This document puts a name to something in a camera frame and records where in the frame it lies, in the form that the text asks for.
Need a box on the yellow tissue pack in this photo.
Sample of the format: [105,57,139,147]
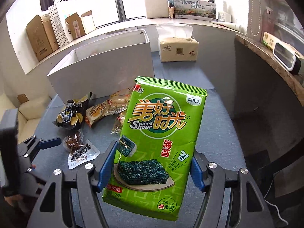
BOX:
[155,24,199,63]

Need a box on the cream green tissue box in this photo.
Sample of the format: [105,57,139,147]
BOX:
[261,32,283,51]

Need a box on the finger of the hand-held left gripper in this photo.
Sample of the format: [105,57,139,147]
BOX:
[18,136,61,158]
[25,167,47,189]

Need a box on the small clear orange snack packet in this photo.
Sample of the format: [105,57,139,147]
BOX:
[111,113,125,136]

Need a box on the black window frame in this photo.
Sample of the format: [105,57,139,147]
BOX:
[38,0,214,29]

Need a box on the white tube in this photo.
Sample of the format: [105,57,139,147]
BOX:
[210,21,245,32]

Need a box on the clear rice cracker packet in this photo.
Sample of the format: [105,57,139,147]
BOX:
[104,88,133,116]

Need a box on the green seaweed snack packet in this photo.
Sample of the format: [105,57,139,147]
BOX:
[102,76,207,222]

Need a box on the white cardboard box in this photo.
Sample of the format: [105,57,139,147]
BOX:
[47,28,155,106]

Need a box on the plain white box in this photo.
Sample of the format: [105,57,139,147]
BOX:
[144,0,169,19]

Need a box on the cream leather sofa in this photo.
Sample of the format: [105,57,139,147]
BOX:
[0,95,51,145]

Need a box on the white framed desk clock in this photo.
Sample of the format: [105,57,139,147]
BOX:
[273,40,302,74]

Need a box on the white plastic bottle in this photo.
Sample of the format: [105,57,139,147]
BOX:
[217,11,232,22]

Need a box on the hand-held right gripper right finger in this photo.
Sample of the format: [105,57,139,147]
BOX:
[190,151,269,228]

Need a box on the brown stone side counter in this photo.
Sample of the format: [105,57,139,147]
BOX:
[234,34,304,100]

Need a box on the large brown cardboard box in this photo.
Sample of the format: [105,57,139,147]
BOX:
[26,11,60,62]

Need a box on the landscape printed box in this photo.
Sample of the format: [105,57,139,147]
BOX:
[173,0,217,21]

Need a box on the white dotted paper bag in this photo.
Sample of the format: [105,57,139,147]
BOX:
[47,0,76,48]

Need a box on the blue tablecloth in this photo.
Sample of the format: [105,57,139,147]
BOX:
[31,50,246,228]

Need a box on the brown meat snack packet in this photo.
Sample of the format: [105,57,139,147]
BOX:
[62,131,101,170]

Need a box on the small brown cardboard box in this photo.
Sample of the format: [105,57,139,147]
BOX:
[65,10,97,40]

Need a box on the white cable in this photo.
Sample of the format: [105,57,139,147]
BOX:
[264,171,285,221]

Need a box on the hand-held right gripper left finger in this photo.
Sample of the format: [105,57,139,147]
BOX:
[26,140,119,228]

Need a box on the black potato chip packet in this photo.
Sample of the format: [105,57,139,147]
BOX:
[53,93,95,131]

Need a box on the orange white snack packet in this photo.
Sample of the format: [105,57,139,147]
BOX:
[85,103,108,128]

